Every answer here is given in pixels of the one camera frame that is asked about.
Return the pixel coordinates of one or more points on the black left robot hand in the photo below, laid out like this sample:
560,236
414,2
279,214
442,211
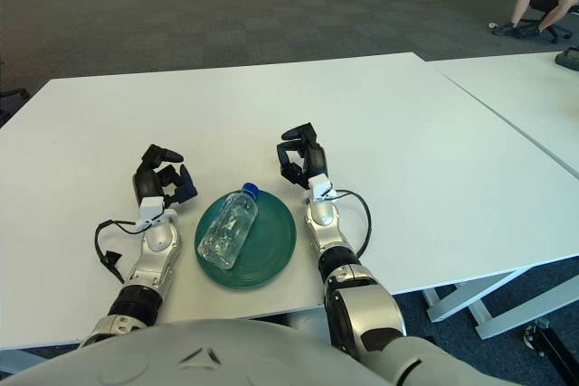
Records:
145,182

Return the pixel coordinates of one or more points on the black swivel chair under person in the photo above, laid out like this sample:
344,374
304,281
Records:
543,2

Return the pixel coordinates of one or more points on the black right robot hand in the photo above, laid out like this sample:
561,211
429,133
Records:
316,160

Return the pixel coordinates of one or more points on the clear plastic bottle blue cap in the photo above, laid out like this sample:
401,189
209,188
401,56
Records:
230,228

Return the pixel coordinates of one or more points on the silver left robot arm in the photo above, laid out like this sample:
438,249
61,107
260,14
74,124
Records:
158,241

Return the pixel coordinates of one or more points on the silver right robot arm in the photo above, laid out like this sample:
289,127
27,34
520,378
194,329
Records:
362,304

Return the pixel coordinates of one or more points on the grey robot torso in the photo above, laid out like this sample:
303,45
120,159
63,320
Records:
203,354

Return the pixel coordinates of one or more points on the white table frame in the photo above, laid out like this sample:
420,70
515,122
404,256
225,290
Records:
497,313

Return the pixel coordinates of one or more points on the black office chair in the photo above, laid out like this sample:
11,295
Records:
13,94

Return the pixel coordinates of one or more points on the black device on table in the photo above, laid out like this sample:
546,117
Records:
569,58

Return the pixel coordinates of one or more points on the black metal stand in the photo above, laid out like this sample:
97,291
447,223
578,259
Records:
552,347

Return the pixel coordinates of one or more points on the green round plate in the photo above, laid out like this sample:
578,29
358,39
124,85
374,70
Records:
271,246

